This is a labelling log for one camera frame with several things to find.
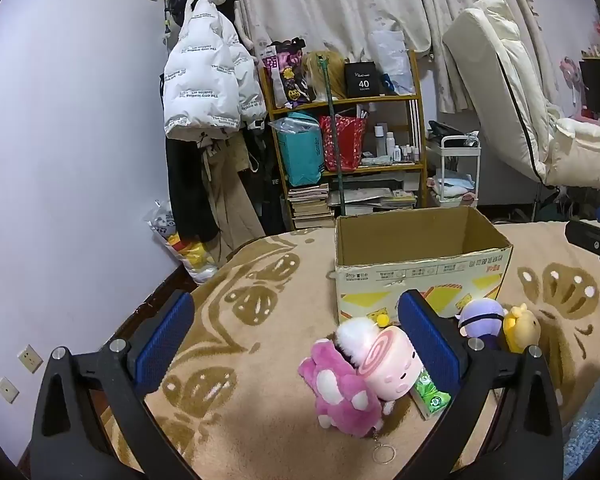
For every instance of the white trolley cart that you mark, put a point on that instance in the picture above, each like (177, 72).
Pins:
(460, 142)

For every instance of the purple plush doll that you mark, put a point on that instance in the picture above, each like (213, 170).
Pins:
(480, 317)

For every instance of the round pink swirl plush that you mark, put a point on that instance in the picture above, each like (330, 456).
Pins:
(395, 365)

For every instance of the group of cosmetic bottles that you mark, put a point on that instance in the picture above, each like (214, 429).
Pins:
(391, 147)

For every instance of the purple patterned packet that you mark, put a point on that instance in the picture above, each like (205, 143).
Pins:
(285, 70)

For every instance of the beige hanging trousers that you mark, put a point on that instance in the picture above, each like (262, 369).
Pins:
(230, 210)

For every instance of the grey blue cloth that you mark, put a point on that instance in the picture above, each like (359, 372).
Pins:
(595, 430)

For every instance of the pink plush toy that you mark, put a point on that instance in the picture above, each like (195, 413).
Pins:
(340, 390)

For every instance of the green tissue pack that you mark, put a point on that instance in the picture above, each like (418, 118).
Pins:
(430, 395)

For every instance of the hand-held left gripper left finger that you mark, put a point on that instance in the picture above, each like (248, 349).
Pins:
(165, 345)

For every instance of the blonde wig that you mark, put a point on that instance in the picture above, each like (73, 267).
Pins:
(330, 70)

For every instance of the pile of papers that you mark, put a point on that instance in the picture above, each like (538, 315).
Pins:
(370, 197)

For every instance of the pink fan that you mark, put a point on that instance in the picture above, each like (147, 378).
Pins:
(570, 67)

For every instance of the clear plastic bag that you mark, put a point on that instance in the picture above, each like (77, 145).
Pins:
(392, 60)

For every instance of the black hanging garment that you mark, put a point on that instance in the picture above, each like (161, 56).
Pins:
(190, 185)

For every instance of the white folded mattress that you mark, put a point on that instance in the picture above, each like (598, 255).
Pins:
(490, 75)

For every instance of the stack of books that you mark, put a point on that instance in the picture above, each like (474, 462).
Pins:
(307, 207)

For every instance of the dark hanging clothes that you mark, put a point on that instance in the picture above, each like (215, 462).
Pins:
(267, 180)

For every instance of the white puffer jacket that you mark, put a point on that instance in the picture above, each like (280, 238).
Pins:
(205, 70)

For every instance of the yellow plush toy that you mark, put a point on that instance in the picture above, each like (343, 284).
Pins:
(522, 327)

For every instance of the black box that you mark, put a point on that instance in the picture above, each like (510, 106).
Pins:
(362, 82)

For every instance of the white wall socket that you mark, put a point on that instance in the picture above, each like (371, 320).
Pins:
(30, 358)
(7, 390)

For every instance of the teal bag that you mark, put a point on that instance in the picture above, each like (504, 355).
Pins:
(302, 155)

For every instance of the wooden shelf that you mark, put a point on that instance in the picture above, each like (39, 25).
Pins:
(340, 104)

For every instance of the green pole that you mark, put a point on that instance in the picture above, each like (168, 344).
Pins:
(332, 125)

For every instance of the cardboard box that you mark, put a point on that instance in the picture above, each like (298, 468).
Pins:
(420, 280)

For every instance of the red bag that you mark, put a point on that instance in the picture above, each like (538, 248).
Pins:
(347, 145)

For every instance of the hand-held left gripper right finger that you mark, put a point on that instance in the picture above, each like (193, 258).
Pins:
(430, 345)

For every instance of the printed plastic bag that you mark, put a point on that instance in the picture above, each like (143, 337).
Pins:
(190, 255)

